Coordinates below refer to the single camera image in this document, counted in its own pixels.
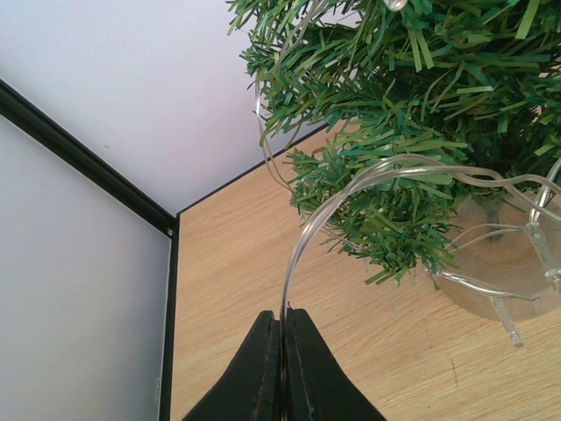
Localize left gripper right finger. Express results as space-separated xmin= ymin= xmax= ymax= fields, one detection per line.
xmin=284 ymin=309 xmax=385 ymax=421

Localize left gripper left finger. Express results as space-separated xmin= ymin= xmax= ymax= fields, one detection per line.
xmin=184 ymin=310 xmax=281 ymax=421

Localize small green christmas tree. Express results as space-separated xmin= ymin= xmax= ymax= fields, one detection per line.
xmin=225 ymin=0 xmax=561 ymax=324

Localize clear string lights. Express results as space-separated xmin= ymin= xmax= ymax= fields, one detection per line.
xmin=252 ymin=0 xmax=561 ymax=350

